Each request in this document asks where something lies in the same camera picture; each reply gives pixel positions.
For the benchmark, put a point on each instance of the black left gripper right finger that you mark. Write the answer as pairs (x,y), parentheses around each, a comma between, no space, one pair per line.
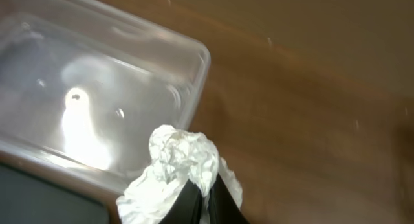
(222,208)

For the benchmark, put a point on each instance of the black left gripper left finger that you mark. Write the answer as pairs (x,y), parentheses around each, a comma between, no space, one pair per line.
(187,207)

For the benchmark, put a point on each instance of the white napkin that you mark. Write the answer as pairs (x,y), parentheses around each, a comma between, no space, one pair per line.
(177,157)

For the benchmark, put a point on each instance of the black waste bin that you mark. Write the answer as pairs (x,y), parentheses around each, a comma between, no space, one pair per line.
(29,199)

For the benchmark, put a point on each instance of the clear plastic bin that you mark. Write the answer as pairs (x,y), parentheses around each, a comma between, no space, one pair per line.
(83,86)

